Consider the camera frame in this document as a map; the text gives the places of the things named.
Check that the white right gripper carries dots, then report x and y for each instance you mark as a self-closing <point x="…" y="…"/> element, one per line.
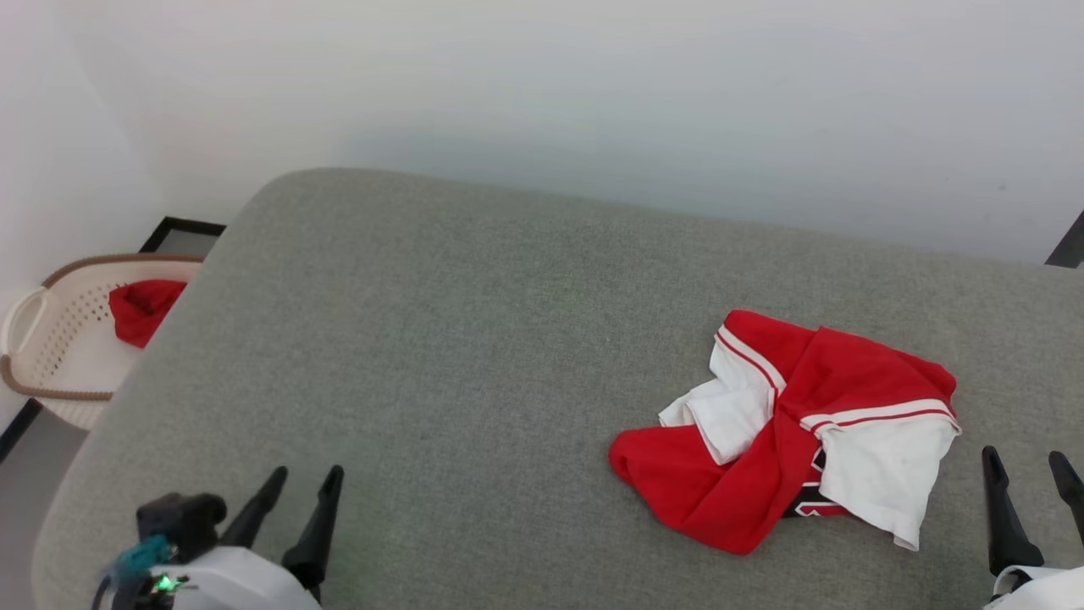
<point x="1050" y="591"/>

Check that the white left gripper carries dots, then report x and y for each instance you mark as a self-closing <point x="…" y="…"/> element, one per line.
<point x="229" y="585"/>

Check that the red and white garment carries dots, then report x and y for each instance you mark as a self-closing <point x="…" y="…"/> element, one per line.
<point x="847" y="373"/>

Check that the plain red garment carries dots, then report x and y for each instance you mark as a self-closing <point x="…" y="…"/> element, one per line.
<point x="140" y="309"/>

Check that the grey fabric sofa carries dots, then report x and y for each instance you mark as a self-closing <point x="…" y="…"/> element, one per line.
<point x="466" y="339"/>

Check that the cream plastic laundry basket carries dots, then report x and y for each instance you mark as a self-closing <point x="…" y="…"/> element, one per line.
<point x="68" y="339"/>

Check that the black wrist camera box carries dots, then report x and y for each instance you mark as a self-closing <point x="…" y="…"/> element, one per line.
<point x="182" y="517"/>

